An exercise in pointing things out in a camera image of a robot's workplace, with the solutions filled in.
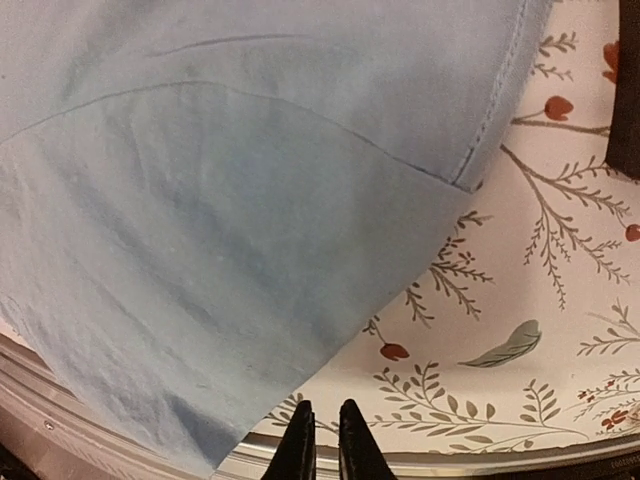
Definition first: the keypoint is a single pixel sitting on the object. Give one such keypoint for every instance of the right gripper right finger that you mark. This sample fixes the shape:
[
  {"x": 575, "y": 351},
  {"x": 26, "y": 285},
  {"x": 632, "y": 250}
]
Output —
[{"x": 360, "y": 457}]

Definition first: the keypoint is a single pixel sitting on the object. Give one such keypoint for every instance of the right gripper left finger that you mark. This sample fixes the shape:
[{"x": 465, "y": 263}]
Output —
[{"x": 295, "y": 457}]

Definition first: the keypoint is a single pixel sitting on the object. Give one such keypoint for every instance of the light blue printed t-shirt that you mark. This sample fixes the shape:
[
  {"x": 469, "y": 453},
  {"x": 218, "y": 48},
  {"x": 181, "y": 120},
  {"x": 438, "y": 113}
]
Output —
[{"x": 202, "y": 202}]

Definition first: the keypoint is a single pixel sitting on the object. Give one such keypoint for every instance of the floral patterned table mat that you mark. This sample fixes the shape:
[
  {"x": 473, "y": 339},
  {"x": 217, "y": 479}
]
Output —
[{"x": 524, "y": 332}]

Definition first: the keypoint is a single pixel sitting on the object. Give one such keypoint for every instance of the black open jewelry box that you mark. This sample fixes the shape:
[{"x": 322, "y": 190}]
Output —
[{"x": 623, "y": 146}]

